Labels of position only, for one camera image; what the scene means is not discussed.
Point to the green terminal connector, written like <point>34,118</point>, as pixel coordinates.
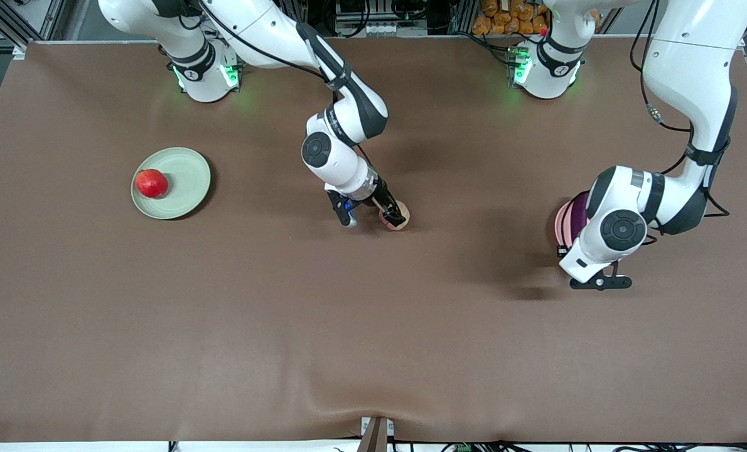
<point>462,448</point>

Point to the bag of orange fruit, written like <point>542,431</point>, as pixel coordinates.
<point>505,16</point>

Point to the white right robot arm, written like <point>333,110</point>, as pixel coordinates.
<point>348,171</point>

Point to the brown table cover sheet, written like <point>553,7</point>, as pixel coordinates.
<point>373,326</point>

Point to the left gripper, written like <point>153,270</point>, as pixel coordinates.
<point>560,250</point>

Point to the pale green round plate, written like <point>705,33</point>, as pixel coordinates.
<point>185,182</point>

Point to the grey metal equipment rack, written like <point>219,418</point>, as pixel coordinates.
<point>380,28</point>

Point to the metal table edge bracket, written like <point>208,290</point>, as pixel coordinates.
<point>376,436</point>

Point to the yellow pink peach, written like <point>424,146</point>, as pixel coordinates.
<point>384,221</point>

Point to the long purple eggplant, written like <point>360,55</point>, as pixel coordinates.
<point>575,220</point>

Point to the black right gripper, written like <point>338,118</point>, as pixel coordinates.
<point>383,197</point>

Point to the red round apple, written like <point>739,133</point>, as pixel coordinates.
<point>152,183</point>

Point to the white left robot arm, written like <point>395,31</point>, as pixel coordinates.
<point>687,69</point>

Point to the pink round plate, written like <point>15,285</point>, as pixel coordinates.
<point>560,226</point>

